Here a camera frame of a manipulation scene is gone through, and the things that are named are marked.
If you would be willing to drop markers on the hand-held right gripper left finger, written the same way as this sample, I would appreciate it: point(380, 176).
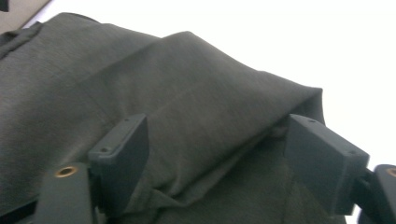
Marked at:
point(121, 168)

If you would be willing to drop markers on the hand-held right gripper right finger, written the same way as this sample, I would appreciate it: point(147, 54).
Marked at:
point(323, 168)

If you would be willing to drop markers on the dark grey skirt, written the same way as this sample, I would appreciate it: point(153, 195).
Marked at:
point(155, 93)

